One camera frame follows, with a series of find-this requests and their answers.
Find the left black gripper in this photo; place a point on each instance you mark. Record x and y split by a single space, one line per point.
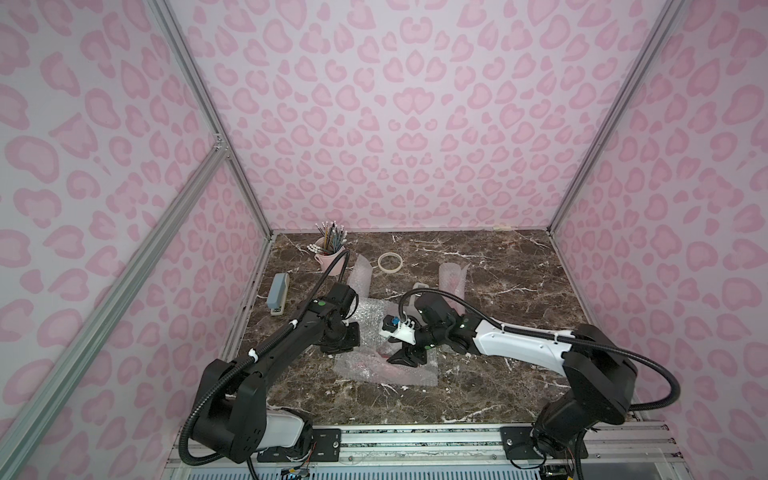
341 339

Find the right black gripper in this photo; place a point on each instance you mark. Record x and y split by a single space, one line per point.
410 351

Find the bubble wrap sheet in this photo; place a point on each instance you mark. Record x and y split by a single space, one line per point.
360 278
452 279
369 315

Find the red bottle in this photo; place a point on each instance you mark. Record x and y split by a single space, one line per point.
378 355

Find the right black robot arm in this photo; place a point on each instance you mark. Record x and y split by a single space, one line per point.
605 382

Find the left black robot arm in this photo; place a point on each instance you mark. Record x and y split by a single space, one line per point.
230 417

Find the grey stapler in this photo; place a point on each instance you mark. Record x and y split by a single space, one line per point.
277 295

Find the pink pencil cup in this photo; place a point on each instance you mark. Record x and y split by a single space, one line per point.
327 257

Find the tape roll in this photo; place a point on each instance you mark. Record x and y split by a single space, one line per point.
390 262

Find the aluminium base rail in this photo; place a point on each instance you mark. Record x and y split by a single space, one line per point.
634 450

